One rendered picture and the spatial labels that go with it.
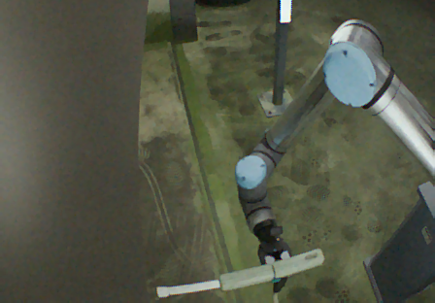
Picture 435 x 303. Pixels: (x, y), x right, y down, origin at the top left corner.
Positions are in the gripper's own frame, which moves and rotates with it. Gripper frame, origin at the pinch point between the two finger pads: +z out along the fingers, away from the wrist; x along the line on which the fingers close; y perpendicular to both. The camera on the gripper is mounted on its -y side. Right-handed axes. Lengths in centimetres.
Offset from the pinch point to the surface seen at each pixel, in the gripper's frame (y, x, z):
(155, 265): 45, 39, -37
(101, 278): -76, 32, 30
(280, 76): 14, -42, -117
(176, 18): 7, 3, -199
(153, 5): -8, 18, -198
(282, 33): -15, -41, -115
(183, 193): 41, 20, -73
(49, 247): -81, 34, 31
